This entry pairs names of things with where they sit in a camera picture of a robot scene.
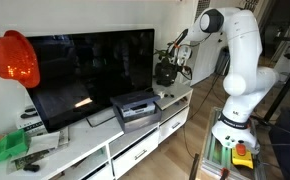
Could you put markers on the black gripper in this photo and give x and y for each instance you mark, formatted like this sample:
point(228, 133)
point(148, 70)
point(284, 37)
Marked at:
point(177, 69)

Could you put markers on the black and white sunglasses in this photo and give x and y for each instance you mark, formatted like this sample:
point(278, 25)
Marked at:
point(170, 95)

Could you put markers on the clear plastic cup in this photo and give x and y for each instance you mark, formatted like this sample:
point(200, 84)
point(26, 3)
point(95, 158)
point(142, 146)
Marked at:
point(162, 94)

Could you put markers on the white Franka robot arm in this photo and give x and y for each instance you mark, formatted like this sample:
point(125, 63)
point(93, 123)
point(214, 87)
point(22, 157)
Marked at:
point(245, 66)

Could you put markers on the potted plant in dark pot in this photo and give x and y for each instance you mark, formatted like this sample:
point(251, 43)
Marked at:
point(163, 73)

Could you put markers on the white cabinet door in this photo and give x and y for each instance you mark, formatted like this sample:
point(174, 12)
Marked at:
point(201, 63)

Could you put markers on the black trash can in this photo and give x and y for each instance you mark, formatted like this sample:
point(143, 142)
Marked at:
point(221, 63)

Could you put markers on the white drawer front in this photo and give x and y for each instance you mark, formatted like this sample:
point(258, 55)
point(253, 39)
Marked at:
point(98, 173)
point(173, 125)
point(136, 153)

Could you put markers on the black flat screen television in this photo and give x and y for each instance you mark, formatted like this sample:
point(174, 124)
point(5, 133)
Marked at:
point(91, 73)

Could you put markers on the black tripod stand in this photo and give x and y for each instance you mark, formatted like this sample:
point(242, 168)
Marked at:
point(285, 83)

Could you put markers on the yellow emergency stop box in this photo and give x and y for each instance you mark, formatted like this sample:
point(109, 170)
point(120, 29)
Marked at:
point(242, 156)

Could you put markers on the white TV stand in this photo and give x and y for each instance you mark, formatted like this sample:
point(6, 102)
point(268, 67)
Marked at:
point(85, 146)

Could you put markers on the black computer case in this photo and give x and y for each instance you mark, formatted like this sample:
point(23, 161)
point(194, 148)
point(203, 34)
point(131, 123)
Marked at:
point(288, 143)

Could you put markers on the white paper envelope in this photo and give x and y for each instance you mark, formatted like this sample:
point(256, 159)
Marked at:
point(43, 141)

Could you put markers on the white device box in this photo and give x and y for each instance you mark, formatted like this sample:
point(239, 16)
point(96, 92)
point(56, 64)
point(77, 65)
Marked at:
point(31, 125)

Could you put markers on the stack of magazines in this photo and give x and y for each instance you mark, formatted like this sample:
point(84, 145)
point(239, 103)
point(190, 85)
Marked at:
point(35, 156)

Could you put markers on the small black object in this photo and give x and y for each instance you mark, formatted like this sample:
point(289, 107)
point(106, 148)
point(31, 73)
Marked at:
point(31, 168)

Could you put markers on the green plastic bin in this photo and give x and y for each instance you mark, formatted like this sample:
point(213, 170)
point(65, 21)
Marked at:
point(11, 146)

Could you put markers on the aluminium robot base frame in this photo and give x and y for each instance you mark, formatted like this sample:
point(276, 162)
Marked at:
point(215, 153)

